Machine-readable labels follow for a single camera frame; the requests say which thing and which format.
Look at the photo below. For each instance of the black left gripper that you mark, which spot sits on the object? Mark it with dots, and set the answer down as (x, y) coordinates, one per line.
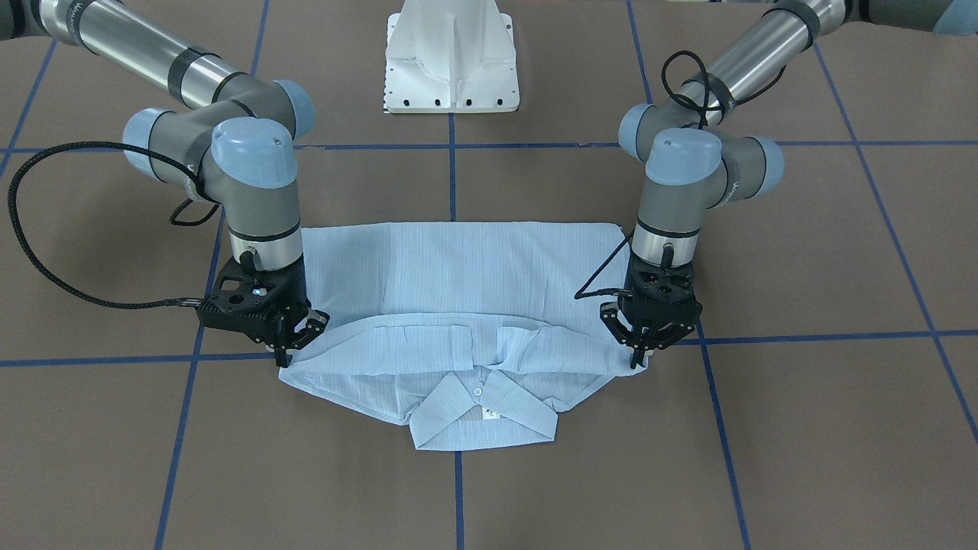
(616, 318)

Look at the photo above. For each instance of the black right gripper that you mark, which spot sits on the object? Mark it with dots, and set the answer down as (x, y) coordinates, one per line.
(309, 324)

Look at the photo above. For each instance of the light blue button shirt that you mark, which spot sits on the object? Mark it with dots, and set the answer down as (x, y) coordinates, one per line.
(469, 334)

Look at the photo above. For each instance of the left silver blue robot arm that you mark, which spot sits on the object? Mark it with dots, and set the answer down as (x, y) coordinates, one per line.
(691, 167)

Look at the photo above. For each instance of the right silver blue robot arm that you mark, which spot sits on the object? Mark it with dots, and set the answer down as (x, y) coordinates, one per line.
(233, 148)

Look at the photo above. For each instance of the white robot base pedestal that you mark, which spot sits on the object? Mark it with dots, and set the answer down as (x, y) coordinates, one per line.
(450, 57)

